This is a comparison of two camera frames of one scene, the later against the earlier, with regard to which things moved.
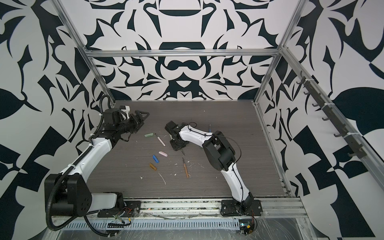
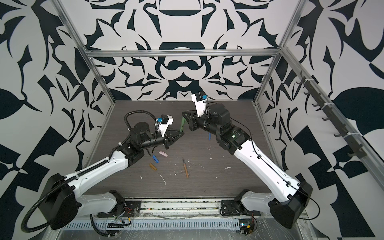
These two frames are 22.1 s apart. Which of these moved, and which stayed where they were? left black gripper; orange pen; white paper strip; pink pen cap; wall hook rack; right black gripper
Moved: right black gripper; left black gripper
Stayed: wall hook rack; pink pen cap; orange pen; white paper strip
